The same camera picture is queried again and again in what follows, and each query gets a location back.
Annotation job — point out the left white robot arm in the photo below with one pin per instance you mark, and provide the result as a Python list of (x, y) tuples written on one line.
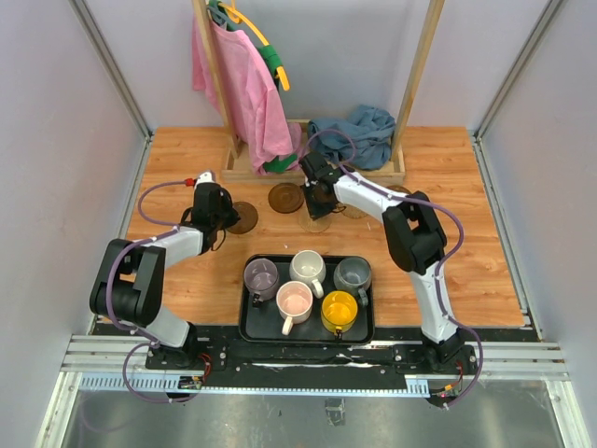
[(129, 284)]

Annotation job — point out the brown wooden coaster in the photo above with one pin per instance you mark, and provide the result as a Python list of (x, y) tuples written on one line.
[(320, 199), (248, 218), (285, 198)]

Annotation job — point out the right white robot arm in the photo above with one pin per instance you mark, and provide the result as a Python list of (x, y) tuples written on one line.
[(415, 240)]

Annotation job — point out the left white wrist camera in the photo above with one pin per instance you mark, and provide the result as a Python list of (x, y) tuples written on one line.
[(207, 176)]

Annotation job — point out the green clothes hanger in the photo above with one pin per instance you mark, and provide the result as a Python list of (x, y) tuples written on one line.
[(230, 18)]

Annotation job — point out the pink ceramic mug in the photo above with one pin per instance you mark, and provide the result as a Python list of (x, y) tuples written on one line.
[(294, 302)]

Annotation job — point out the purple glass cup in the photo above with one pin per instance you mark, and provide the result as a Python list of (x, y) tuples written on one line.
[(262, 280)]

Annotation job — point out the grey ceramic mug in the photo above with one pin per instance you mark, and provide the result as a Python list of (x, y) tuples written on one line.
[(354, 275)]

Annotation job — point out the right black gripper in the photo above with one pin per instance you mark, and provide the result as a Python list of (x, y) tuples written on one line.
[(316, 212)]

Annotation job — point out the blue crumpled cloth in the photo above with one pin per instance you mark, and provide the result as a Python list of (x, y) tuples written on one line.
[(363, 139)]

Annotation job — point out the yellow glass cup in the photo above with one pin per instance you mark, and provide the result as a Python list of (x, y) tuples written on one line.
[(339, 311)]

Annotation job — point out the pink shirt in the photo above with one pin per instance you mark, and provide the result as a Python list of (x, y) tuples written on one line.
[(258, 116)]

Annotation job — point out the aluminium frame rail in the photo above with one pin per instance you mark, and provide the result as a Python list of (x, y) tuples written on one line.
[(111, 363)]

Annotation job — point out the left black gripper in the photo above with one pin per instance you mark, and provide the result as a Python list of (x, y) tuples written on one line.
[(232, 214)]

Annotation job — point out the woven rattan coaster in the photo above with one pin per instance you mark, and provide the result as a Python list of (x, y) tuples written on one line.
[(313, 225), (352, 212)]

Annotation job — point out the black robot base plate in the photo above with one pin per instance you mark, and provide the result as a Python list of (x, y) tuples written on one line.
[(232, 362)]

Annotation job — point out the yellow clothes hanger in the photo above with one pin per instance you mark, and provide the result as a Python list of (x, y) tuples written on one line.
[(272, 59)]

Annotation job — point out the white ceramic mug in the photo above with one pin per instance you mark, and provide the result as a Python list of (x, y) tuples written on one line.
[(309, 268)]

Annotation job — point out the black plastic tray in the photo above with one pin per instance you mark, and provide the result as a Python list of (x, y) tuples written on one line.
[(263, 324)]

